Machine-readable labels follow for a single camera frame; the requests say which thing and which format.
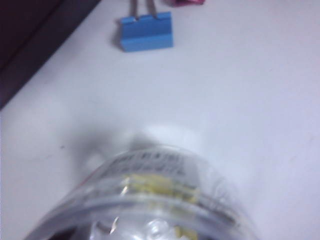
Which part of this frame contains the round transparent plastic jar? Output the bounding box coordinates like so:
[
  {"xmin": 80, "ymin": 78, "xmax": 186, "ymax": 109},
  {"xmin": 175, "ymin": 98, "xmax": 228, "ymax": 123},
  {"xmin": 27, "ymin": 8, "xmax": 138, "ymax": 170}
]
[{"xmin": 23, "ymin": 142, "xmax": 245, "ymax": 240}]

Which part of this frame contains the white raised desk board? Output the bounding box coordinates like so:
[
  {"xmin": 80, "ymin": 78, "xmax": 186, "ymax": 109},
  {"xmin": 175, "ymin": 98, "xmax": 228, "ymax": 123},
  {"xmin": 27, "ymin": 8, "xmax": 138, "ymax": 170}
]
[{"xmin": 0, "ymin": 0, "xmax": 320, "ymax": 240}]

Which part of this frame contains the blue binder clip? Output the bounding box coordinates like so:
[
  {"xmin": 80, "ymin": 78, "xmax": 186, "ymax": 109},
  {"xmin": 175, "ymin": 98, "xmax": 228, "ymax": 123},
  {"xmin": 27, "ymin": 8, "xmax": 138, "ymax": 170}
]
[{"xmin": 115, "ymin": 0, "xmax": 174, "ymax": 53}]

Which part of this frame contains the pink binder clip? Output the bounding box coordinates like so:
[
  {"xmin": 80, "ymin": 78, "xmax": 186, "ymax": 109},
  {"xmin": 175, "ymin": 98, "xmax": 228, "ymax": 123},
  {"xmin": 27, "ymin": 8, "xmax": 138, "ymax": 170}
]
[{"xmin": 163, "ymin": 0, "xmax": 206, "ymax": 7}]

